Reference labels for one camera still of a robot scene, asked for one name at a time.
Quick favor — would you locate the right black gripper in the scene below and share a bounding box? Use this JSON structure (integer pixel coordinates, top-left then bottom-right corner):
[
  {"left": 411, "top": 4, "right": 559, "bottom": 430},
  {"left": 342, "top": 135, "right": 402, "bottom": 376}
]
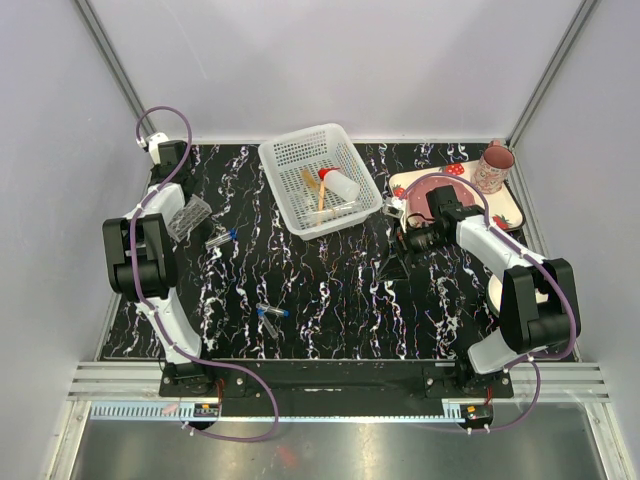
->
[{"left": 376, "top": 216, "right": 451, "bottom": 282}]

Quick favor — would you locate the bundle of plastic pipettes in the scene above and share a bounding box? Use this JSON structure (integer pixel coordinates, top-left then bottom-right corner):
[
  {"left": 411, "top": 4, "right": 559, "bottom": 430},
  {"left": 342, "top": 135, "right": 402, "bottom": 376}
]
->
[{"left": 301, "top": 201, "right": 361, "bottom": 224}]

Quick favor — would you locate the blue cap test tube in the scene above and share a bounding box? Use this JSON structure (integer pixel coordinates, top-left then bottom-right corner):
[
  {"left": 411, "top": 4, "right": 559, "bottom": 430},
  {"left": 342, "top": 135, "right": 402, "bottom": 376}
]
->
[
  {"left": 205, "top": 229, "right": 237, "bottom": 250},
  {"left": 256, "top": 303, "right": 290, "bottom": 317},
  {"left": 257, "top": 309, "right": 278, "bottom": 339}
]

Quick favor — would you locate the wash bottle red cap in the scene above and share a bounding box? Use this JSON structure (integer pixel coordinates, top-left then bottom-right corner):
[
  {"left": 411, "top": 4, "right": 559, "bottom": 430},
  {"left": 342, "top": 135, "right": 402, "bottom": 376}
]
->
[{"left": 318, "top": 168, "right": 360, "bottom": 202}]

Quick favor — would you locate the clear test tube rack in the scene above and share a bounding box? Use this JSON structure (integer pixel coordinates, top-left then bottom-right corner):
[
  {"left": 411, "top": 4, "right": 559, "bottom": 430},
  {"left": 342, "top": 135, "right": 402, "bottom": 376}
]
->
[{"left": 167, "top": 195, "right": 212, "bottom": 243}]

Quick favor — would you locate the wooden test tube clamp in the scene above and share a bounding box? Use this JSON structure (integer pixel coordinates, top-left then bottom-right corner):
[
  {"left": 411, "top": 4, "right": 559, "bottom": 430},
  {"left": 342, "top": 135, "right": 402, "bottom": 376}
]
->
[{"left": 318, "top": 180, "right": 326, "bottom": 212}]

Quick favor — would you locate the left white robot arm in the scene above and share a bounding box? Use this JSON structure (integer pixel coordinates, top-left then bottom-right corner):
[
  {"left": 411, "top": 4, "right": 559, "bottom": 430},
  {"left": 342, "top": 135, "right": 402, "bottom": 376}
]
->
[{"left": 102, "top": 133, "right": 216, "bottom": 397}]

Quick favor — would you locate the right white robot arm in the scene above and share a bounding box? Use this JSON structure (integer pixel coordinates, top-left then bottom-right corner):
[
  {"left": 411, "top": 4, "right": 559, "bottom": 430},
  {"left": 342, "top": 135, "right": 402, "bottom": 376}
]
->
[{"left": 378, "top": 186, "right": 581, "bottom": 397}]

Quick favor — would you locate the pink dotted plate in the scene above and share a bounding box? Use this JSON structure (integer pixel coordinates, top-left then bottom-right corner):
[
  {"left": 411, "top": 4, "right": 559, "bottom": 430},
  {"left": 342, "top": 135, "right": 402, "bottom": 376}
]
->
[{"left": 407, "top": 177, "right": 482, "bottom": 220}]

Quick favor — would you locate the white bowl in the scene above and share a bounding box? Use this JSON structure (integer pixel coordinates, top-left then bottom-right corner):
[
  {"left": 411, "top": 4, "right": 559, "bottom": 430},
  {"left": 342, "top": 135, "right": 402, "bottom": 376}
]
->
[{"left": 486, "top": 275, "right": 503, "bottom": 316}]

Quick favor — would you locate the strawberry pattern tray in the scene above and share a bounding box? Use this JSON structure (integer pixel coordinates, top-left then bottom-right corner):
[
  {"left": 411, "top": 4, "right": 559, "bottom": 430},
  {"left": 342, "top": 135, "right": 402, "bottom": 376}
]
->
[{"left": 389, "top": 160, "right": 525, "bottom": 231}]

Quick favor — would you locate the pink patterned mug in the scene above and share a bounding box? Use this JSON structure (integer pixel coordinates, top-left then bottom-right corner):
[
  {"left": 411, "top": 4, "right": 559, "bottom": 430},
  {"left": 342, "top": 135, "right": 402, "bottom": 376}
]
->
[{"left": 471, "top": 140, "right": 515, "bottom": 194}]

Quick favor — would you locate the white plastic perforated basket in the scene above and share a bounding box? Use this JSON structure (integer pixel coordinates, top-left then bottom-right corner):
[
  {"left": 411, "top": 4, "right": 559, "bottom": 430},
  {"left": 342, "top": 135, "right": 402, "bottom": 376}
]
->
[{"left": 258, "top": 123, "right": 382, "bottom": 241}]

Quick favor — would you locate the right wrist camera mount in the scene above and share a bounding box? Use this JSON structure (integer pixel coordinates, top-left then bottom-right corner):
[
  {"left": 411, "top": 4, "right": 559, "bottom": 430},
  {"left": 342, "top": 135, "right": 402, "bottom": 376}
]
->
[{"left": 382, "top": 196, "right": 407, "bottom": 219}]

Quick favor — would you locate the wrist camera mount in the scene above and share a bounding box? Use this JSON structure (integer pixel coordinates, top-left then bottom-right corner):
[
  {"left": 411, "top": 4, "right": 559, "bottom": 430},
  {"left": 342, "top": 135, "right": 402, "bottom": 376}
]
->
[
  {"left": 141, "top": 132, "right": 169, "bottom": 165},
  {"left": 382, "top": 196, "right": 407, "bottom": 219}
]

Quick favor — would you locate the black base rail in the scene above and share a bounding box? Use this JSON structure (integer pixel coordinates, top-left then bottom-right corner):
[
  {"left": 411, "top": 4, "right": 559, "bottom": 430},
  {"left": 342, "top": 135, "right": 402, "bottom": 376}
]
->
[{"left": 159, "top": 360, "right": 514, "bottom": 418}]

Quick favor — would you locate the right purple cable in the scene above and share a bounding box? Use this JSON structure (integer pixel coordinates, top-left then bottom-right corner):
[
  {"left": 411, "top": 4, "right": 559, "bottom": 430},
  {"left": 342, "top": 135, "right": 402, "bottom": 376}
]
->
[{"left": 399, "top": 172, "right": 579, "bottom": 434}]

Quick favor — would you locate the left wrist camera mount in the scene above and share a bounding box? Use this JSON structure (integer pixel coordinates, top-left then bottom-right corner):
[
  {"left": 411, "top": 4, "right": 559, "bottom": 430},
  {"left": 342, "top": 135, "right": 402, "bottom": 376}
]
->
[{"left": 141, "top": 132, "right": 169, "bottom": 165}]

